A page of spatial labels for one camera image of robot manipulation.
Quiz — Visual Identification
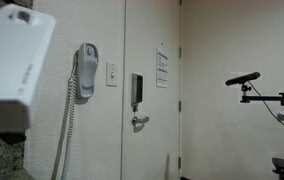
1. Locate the black electronic door lock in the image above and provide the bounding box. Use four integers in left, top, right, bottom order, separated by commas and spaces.
130, 73, 144, 108

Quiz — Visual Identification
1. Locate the white paper door notice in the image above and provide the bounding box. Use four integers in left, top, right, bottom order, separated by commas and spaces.
155, 46, 170, 89

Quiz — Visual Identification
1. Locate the white door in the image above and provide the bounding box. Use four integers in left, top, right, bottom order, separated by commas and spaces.
121, 0, 182, 180

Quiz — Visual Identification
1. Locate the silver door lever handle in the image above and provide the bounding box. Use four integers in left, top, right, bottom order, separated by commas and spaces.
131, 115, 151, 127

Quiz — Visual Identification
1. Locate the white light switch plate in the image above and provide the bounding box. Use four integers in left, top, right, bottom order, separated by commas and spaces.
105, 61, 118, 88

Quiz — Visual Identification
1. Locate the white coiled phone cord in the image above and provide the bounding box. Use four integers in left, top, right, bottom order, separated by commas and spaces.
50, 59, 80, 180

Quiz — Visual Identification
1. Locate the black bar camera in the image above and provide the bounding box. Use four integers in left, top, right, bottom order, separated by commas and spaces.
224, 71, 262, 87

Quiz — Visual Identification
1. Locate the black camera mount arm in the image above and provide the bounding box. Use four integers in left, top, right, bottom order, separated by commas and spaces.
239, 83, 284, 108

